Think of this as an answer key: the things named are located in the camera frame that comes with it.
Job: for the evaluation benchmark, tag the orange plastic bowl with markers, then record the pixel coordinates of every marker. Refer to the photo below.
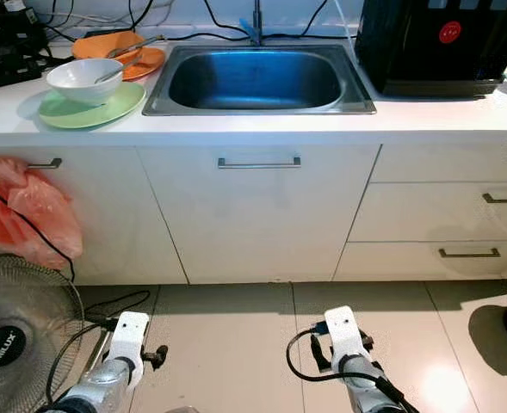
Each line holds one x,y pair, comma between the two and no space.
94,45

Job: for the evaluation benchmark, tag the black power strip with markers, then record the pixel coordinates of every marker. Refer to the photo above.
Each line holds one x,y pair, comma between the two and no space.
3,76

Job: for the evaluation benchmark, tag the chrome sink faucet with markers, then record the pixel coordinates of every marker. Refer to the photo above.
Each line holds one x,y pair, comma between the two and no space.
256,21

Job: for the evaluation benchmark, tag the pale green plate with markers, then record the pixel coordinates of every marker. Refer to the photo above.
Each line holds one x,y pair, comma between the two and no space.
120,107

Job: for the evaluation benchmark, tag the black charger with white label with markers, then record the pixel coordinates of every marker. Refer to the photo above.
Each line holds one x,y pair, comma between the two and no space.
10,34

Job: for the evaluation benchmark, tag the white drawer front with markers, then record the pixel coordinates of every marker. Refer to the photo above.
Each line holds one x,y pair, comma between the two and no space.
391,262
417,213
442,163

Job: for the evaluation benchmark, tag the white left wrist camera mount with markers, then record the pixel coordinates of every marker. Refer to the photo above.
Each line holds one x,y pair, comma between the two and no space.
131,335

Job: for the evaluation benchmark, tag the black countertop appliance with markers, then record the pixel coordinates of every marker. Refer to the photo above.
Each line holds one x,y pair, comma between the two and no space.
442,60

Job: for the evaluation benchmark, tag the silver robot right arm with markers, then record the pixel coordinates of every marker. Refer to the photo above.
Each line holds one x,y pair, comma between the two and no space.
365,391

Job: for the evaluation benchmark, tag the black adapter brick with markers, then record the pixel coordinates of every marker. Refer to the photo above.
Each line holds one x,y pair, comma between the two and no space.
98,33

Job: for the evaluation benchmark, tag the stainless steel sink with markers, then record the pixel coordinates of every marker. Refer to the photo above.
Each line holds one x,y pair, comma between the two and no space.
253,82

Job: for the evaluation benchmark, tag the white cabinet door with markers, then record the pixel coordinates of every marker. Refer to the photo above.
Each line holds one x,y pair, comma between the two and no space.
124,224
253,232

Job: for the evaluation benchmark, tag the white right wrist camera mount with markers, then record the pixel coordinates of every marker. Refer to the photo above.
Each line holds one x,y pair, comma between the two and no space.
343,331

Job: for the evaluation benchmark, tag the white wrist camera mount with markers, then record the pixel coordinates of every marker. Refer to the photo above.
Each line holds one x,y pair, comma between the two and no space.
343,331
131,335

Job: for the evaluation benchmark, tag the red plastic bag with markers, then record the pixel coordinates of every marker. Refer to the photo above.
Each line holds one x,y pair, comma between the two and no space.
29,215

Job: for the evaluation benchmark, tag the white ceramic bowl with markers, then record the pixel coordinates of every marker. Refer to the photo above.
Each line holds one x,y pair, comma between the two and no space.
72,82

